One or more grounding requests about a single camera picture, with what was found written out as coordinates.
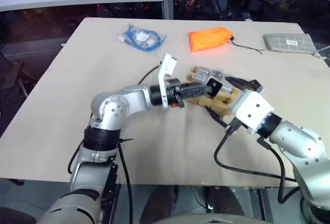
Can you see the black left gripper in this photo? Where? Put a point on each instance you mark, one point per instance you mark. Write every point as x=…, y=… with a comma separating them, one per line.
x=174, y=89

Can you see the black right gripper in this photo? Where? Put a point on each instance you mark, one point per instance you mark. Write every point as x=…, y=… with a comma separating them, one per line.
x=255, y=85

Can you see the small black camera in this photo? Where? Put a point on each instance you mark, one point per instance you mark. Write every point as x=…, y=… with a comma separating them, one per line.
x=214, y=86

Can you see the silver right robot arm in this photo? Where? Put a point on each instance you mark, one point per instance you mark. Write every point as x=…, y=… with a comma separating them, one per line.
x=299, y=141

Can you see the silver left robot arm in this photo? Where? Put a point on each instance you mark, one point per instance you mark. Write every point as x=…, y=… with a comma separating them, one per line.
x=113, y=110

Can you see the orange fabric pouch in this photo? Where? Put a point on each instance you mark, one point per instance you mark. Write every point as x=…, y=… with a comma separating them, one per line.
x=208, y=38

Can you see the grey checked pouch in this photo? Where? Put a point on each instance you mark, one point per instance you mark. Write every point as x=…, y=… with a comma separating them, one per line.
x=288, y=42

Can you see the dark office chair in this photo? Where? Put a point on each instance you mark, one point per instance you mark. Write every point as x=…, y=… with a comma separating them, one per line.
x=13, y=77

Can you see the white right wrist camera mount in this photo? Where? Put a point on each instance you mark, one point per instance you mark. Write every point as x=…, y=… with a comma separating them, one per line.
x=254, y=110

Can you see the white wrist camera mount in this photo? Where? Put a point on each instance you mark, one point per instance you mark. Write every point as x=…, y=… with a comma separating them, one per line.
x=254, y=110
x=166, y=70

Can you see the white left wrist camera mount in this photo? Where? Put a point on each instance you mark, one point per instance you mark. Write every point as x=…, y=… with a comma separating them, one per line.
x=166, y=70

